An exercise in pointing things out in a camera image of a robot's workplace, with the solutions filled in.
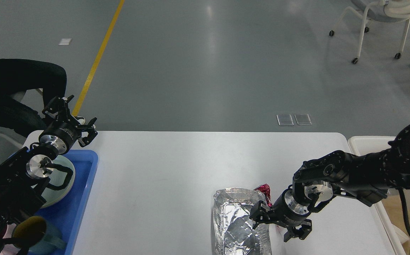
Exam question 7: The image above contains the pink mug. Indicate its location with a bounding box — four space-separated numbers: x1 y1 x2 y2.
1 224 18 250

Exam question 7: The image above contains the white plastic bin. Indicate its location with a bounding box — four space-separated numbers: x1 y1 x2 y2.
348 136 410 255

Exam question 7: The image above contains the floor outlet plate right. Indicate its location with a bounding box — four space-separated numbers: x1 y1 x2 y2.
294 113 313 125

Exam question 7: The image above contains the floor outlet plate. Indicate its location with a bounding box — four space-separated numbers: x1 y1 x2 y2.
294 113 313 125
276 114 294 126

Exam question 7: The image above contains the floor outlet plate left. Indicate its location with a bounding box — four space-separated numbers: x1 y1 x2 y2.
276 114 294 126

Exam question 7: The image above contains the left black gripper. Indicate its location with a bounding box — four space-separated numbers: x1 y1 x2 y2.
39 95 98 155

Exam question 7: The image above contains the aluminium foil container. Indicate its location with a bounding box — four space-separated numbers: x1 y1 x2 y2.
212 188 272 255

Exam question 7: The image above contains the brown paper bag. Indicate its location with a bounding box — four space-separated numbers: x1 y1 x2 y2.
381 195 410 255

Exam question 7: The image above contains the crushed red can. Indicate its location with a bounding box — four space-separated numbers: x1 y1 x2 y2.
254 183 272 207

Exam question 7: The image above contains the blue plastic tray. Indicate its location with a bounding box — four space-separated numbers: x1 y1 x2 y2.
36 149 99 255

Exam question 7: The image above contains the light green plate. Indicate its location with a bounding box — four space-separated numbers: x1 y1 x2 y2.
41 155 76 209

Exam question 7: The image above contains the person in dark clothes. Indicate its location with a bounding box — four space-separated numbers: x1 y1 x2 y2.
0 48 85 137

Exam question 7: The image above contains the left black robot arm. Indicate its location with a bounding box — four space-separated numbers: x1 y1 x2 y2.
0 95 98 255

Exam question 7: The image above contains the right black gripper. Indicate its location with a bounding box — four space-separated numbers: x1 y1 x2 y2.
249 188 313 242

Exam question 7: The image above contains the white office chair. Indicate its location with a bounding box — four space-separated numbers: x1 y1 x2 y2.
328 0 410 64

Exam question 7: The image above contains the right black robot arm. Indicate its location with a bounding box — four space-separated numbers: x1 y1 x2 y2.
249 125 410 242

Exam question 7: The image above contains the dark teal mug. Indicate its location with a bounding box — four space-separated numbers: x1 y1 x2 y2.
11 216 67 255

